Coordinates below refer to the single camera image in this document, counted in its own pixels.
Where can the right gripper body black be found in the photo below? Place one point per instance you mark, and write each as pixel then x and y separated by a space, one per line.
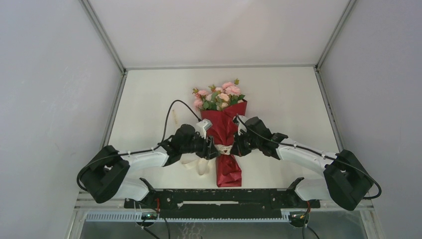
pixel 245 143

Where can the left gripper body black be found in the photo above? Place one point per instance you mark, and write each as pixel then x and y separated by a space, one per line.
pixel 199 146

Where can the red wrapping paper sheet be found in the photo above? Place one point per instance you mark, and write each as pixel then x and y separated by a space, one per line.
pixel 228 172

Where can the pink fake flower stem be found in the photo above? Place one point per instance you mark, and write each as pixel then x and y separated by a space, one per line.
pixel 200 98
pixel 217 99
pixel 232 93

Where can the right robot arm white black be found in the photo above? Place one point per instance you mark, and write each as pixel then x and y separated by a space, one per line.
pixel 343 177

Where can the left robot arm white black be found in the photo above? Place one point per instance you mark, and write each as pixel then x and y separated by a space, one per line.
pixel 108 175

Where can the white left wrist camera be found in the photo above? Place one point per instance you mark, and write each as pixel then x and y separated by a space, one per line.
pixel 202 127

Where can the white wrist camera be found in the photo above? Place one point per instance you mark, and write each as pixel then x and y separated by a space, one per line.
pixel 202 127
pixel 240 122

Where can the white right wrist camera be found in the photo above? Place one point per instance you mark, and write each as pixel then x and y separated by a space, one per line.
pixel 240 122

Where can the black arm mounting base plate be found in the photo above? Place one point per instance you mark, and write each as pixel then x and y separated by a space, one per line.
pixel 224 212

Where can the white cable duct strip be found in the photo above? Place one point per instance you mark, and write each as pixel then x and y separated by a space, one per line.
pixel 109 216

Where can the aluminium frame front rail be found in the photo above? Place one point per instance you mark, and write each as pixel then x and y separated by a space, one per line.
pixel 367 204

